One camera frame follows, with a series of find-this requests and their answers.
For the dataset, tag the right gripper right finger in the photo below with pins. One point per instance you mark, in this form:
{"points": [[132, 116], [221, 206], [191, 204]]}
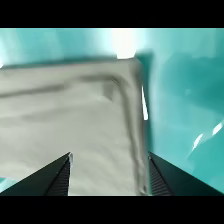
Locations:
{"points": [[173, 181]]}

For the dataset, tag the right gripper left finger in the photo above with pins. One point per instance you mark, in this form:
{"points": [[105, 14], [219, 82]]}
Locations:
{"points": [[50, 181]]}

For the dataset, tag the grey shirt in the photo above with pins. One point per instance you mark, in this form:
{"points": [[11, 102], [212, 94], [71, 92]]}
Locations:
{"points": [[76, 126]]}

